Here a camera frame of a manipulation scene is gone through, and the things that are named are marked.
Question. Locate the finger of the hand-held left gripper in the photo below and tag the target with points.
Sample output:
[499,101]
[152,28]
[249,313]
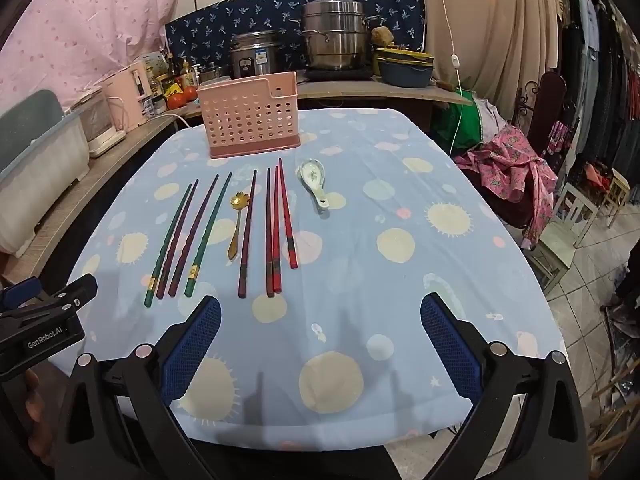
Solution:
[17,292]
[65,292]

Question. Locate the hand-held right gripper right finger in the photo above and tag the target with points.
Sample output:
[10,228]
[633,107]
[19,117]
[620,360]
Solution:
[450,345]

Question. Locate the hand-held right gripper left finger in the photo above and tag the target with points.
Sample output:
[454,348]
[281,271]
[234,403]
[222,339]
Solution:
[192,345]

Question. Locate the green chopstick gold band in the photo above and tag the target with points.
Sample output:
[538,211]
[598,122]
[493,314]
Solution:
[210,233]
[170,245]

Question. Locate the dark purple chopstick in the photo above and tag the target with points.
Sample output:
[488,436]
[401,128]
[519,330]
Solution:
[178,239]
[195,235]

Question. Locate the dark maroon chopstick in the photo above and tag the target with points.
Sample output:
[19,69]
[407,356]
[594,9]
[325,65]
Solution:
[249,233]
[269,232]

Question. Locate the red chopstick dark band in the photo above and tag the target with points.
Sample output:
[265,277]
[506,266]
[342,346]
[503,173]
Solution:
[286,212]
[277,230]

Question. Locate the pink perforated utensil basket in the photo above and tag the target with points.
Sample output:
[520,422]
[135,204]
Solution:
[250,120]

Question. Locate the person's left hand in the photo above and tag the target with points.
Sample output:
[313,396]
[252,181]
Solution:
[35,410]

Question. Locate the translucent storage box blue lid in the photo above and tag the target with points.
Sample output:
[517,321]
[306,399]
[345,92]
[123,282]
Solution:
[40,160]

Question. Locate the gold flower spoon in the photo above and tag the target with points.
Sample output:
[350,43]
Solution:
[239,202]

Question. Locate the white stool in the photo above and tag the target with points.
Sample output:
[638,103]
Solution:
[560,240]

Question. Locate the blue printed tablecloth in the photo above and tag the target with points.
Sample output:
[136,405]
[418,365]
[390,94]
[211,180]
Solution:
[350,220]

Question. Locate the wooden slat rack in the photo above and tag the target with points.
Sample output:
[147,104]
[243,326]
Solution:
[617,410]

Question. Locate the pink floral garment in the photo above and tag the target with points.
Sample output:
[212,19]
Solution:
[505,160]

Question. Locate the pink electric kettle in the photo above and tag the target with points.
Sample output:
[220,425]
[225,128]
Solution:
[125,100]

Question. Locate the white ceramic soup spoon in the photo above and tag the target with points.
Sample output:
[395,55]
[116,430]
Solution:
[310,172]

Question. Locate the red tomato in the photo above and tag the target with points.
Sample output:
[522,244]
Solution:
[192,93]
[177,101]

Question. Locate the yellow seasoning packet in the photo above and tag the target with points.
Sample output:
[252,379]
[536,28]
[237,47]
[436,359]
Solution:
[174,91]

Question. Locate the green bag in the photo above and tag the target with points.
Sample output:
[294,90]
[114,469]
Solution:
[457,115]

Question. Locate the yellow stool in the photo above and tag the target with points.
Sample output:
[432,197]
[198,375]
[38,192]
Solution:
[617,185]

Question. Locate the white carton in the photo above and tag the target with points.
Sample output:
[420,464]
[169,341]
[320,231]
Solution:
[155,64]

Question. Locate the yellow oil bottle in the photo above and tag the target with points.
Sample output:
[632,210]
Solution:
[186,74]

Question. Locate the dark sauce bottle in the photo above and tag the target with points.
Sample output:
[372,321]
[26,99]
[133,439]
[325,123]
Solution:
[171,66]

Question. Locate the small lidded steel pot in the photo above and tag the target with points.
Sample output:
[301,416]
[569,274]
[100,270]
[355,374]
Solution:
[212,74]

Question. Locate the dark wooden chair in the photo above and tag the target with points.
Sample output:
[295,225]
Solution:
[550,95]

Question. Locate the pink printed curtain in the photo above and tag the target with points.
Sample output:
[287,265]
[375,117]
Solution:
[90,20]

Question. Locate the dark blue bowl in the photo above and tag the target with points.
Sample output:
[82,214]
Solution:
[402,75]

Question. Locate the black induction cooker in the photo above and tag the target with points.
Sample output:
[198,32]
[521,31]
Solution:
[340,74]

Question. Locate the yellow bowl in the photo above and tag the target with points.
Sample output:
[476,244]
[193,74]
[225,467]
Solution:
[405,53]

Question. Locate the steel rice cooker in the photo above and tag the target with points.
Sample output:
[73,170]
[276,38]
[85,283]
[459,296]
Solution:
[255,55]

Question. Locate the hanging clothes rack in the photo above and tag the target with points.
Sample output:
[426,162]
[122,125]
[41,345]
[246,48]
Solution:
[600,85]

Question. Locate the brown loofah sponge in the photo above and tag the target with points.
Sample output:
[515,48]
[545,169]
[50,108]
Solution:
[382,36]

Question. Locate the navy printed cloth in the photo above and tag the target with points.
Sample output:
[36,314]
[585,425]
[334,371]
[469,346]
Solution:
[225,15]

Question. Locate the beige curtain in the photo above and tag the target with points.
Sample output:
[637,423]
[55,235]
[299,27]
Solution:
[490,20]

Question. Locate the steel steamer pot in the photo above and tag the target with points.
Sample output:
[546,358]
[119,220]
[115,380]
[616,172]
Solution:
[332,35]

